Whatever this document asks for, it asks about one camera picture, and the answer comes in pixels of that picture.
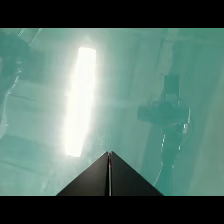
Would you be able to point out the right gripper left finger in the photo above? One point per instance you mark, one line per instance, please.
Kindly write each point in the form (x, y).
(95, 181)

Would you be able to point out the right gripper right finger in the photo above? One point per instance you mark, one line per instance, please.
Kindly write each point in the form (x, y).
(128, 181)

